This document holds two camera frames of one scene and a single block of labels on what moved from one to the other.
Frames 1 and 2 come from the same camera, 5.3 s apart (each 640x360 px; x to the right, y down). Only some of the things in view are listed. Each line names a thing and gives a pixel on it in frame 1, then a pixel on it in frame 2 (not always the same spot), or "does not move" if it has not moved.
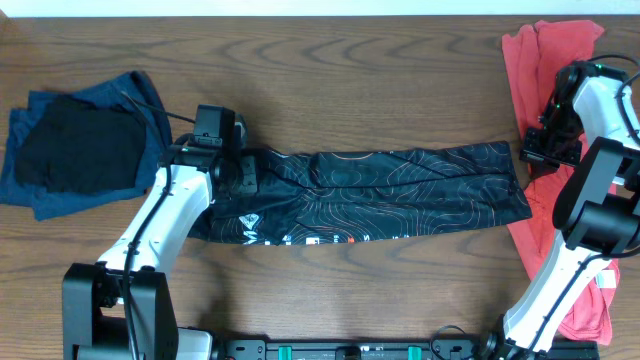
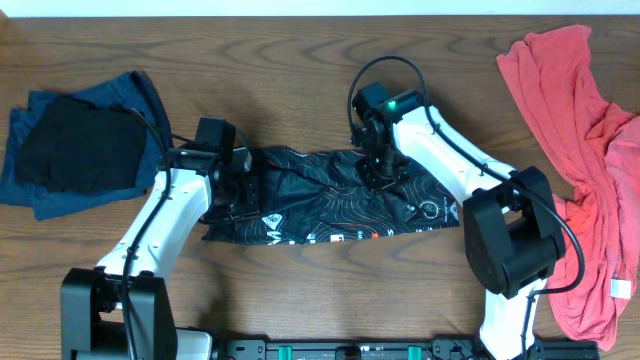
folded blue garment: [132, 91] does not move
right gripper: [530, 152] → [380, 184]
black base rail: [381, 349] does not move
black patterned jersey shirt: [319, 196] does not move
